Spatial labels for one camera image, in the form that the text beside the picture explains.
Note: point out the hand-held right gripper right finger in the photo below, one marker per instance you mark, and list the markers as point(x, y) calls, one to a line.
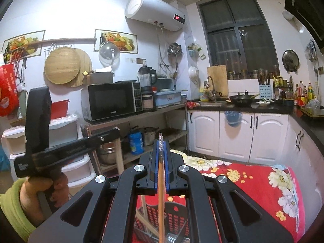
point(165, 167)

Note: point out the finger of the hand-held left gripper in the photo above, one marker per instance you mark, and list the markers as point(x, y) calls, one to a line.
point(103, 138)

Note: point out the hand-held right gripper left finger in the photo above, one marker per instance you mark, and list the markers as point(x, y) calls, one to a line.
point(157, 164)

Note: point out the wooden chopstick pair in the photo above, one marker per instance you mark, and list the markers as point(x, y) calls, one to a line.
point(161, 207)

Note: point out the grey perforated chopstick holder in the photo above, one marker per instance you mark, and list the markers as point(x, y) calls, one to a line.
point(174, 222)

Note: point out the person's left forearm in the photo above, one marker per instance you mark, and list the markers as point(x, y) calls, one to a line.
point(12, 212)

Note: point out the hanging kitchen utensils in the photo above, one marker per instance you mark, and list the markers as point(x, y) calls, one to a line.
point(311, 50)

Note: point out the person's left hand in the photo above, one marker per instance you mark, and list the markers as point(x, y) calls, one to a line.
point(27, 200)

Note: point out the stacked steel pots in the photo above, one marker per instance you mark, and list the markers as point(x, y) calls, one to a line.
point(107, 154)

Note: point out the small steel pot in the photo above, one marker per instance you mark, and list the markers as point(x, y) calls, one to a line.
point(149, 136)

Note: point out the blue can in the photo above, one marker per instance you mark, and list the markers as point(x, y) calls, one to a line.
point(136, 143)

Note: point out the black microwave oven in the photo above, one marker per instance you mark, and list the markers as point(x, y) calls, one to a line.
point(111, 101)

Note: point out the red shopping bag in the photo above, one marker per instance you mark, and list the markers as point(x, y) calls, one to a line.
point(8, 91)

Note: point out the metal kitchen shelf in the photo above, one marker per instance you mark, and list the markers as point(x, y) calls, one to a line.
point(157, 112)

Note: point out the round woven bamboo mat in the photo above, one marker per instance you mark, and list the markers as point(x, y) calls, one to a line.
point(62, 65)

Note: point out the black blender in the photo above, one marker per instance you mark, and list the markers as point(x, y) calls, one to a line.
point(146, 91)

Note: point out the red dish cloth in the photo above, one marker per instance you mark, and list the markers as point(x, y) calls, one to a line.
point(192, 105)

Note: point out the blue dish drainer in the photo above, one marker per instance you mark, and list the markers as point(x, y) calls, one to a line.
point(168, 97)

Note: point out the round wooden board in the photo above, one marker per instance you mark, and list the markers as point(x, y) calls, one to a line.
point(85, 68)

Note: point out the blue plastic bag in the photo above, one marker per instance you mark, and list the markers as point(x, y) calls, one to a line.
point(232, 119)

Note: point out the glass pot lid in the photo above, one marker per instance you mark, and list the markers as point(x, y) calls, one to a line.
point(109, 54)

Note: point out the metal faucet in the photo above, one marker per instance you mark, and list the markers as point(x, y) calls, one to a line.
point(210, 86)

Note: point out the red floral tablecloth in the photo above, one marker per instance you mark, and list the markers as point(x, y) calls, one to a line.
point(258, 189)

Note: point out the white hanging pot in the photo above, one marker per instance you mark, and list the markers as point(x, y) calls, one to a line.
point(193, 74)

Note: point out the rectangular wooden cutting board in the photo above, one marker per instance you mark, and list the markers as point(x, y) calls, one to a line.
point(219, 81)

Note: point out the black wok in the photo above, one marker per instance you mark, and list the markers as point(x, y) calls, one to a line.
point(241, 100)

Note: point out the white kitchen cabinets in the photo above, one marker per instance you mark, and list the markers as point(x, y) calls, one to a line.
point(265, 136)

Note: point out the hanging steel colander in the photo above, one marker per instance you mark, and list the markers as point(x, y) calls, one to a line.
point(174, 53)

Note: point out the hanging green packets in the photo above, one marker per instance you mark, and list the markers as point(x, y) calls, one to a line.
point(196, 50)

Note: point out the blue knife holder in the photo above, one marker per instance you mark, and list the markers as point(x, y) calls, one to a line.
point(265, 92)

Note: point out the black kitchen countertop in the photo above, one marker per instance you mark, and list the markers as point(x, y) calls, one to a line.
point(278, 108)

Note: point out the row of metal jars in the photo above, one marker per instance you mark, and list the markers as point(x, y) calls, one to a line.
point(253, 74)

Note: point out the white water heater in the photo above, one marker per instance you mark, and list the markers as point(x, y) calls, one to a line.
point(154, 10)

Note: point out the dark framed window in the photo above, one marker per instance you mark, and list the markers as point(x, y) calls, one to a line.
point(238, 38)

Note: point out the cluster of condiment bottles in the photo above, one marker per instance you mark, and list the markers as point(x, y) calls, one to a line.
point(305, 95)

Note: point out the clear plastic bag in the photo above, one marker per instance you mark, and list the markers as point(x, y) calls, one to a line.
point(312, 104)

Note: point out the hanging steel pot lid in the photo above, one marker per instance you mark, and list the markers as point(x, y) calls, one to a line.
point(290, 59)

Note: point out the black range hood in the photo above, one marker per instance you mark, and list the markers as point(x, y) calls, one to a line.
point(308, 5)

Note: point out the fruit wall poster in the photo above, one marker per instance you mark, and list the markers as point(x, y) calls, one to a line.
point(22, 43)
point(126, 43)

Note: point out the wall socket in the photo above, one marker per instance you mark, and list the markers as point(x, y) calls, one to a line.
point(321, 70)

